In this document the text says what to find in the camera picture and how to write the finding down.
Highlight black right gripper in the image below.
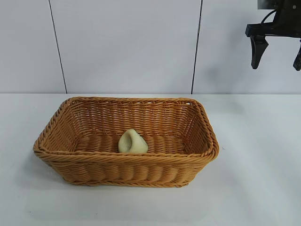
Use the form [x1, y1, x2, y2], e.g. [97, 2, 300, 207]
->
[245, 0, 301, 71]

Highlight pale round egg yolk pastry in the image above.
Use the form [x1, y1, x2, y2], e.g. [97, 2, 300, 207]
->
[118, 129, 149, 154]

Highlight tan woven wicker basket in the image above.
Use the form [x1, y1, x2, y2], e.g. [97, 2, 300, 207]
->
[32, 96, 221, 188]

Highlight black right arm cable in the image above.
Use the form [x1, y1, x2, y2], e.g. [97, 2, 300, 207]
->
[259, 8, 278, 24]

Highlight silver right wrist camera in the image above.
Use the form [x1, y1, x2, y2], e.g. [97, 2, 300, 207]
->
[257, 0, 279, 10]

